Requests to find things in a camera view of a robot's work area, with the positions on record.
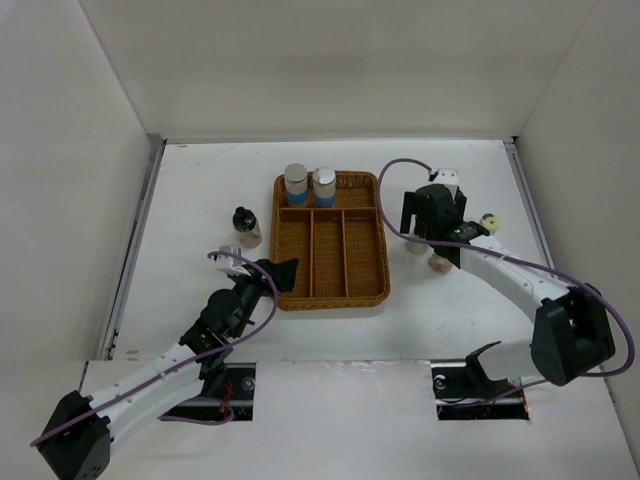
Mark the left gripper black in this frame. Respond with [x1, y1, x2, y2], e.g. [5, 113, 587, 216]
[229, 258, 297, 338]

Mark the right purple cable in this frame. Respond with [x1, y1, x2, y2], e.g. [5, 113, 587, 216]
[376, 157, 633, 401]

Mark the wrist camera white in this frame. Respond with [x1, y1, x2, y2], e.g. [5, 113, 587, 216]
[208, 245, 248, 276]
[429, 168, 459, 189]

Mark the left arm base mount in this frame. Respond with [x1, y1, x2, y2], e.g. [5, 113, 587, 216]
[160, 363, 257, 426]

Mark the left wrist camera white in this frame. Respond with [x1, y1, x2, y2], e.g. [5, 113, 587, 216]
[208, 245, 248, 276]

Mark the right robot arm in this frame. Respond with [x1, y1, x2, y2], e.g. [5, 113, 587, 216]
[400, 184, 616, 396]

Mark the brown wicker divided tray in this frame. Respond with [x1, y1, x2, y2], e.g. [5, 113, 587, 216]
[270, 171, 391, 311]

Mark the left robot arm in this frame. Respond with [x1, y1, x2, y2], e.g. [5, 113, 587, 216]
[31, 247, 299, 479]

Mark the dark-lid spice grinder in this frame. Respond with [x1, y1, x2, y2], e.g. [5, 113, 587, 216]
[405, 240, 429, 255]

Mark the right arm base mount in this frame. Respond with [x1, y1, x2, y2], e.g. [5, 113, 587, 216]
[431, 362, 529, 421]

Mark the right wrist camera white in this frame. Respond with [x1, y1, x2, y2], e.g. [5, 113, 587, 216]
[429, 168, 459, 189]

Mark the silver-lid jar blue label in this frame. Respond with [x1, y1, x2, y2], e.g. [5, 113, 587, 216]
[284, 163, 308, 208]
[312, 166, 336, 208]

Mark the yellow-cap bottle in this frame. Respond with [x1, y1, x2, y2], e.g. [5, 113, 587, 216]
[480, 213, 502, 235]

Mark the pink-cap bottle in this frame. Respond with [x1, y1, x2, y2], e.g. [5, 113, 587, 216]
[428, 253, 454, 274]

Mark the black-cap bottle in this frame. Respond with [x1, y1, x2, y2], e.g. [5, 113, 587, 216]
[232, 206, 262, 249]

